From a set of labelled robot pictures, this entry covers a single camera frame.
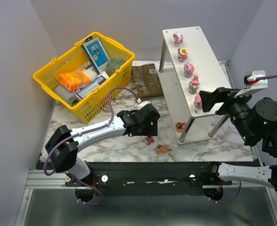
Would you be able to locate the grey paper roll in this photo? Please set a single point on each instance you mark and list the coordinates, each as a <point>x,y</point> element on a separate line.
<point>66,95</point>

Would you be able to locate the purple white box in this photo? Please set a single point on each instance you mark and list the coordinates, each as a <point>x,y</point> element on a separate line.
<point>91,87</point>

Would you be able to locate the white metal shelf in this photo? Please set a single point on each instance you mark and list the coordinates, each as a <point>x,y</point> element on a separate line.
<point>179,101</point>

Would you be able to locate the pink toy blue bow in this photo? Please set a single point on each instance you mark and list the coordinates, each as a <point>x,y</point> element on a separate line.
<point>188,70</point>

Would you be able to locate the red strawberry cake toy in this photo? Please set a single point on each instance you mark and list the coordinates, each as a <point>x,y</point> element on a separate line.
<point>149,140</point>

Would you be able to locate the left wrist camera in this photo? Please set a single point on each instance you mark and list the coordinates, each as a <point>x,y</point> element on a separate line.
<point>141,103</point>

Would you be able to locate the blue razor package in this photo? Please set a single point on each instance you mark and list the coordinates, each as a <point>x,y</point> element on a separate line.
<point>96,53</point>

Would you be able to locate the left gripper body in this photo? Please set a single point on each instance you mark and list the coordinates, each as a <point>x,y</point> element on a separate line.
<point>151,125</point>

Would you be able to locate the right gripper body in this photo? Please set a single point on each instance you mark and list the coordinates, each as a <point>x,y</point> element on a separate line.
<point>223,100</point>

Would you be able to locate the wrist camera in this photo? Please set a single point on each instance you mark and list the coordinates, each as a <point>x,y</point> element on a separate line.
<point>141,103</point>
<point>254,83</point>

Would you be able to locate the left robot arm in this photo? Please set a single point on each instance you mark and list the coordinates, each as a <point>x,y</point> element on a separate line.
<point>65,143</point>

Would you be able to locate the pink toy yellow top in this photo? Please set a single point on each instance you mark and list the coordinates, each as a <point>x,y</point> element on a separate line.
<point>182,54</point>

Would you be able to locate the pink toy orange plate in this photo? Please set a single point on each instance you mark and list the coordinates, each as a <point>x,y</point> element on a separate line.
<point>162,148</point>

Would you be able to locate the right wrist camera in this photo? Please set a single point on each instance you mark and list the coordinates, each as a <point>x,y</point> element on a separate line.
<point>254,83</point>

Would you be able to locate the pink white bunny toy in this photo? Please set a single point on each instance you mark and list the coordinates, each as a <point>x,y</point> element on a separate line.
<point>178,39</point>

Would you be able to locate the orange snack box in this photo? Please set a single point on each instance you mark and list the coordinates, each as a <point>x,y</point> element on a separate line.
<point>74,80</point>

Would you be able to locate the pink mushroom toy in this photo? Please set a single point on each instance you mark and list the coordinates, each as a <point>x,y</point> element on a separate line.
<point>194,85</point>

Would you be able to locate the brown snack bag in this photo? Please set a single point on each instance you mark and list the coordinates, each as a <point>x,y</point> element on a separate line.
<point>146,82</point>

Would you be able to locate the pink bear strawberry toy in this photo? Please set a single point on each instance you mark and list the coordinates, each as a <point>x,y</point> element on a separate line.
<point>180,126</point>

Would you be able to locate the green round melon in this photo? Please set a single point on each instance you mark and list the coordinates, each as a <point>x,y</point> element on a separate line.
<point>113,65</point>

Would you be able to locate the white box in basket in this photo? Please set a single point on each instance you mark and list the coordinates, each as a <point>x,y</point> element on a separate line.
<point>90,72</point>

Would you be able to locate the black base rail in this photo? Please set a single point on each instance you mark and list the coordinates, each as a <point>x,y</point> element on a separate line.
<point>152,178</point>

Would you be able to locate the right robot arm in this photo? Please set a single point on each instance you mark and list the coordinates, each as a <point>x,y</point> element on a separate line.
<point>253,124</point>

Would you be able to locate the yellow plastic basket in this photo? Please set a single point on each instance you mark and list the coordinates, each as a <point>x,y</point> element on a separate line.
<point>75,60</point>

